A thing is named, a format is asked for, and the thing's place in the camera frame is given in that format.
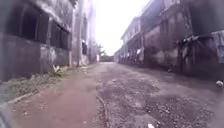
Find weathered grey building row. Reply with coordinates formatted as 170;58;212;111
113;0;224;81

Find distant trees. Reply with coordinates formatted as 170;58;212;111
96;43;116;63

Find reddish-brown dirt road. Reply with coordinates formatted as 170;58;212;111
6;61;224;128

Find grey concrete building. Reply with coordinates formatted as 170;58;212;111
0;0;100;83

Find grass strip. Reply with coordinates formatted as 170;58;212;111
0;64;91;104

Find small green plant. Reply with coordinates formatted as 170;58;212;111
49;64;66;78

